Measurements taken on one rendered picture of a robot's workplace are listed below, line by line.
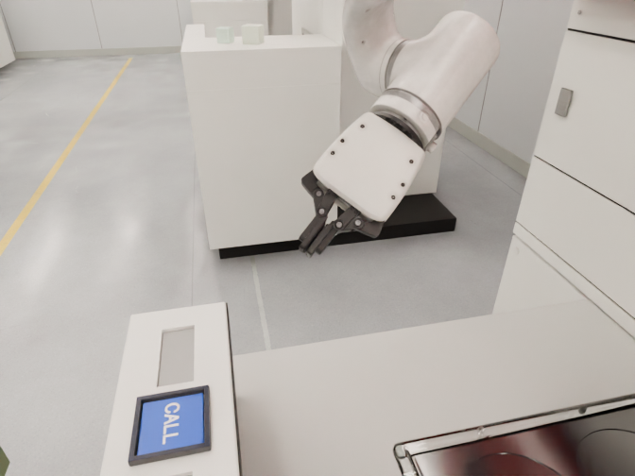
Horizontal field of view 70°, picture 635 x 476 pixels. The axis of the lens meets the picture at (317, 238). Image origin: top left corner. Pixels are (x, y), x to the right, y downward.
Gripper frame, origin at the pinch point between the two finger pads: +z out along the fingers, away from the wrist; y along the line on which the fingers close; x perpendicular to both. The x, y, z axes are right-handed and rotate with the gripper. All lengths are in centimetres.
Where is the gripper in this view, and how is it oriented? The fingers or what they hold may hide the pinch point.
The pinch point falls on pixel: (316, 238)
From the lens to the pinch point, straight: 50.2
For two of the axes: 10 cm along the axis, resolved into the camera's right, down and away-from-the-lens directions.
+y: -8.0, -6.0, 0.7
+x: 0.4, -1.8, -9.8
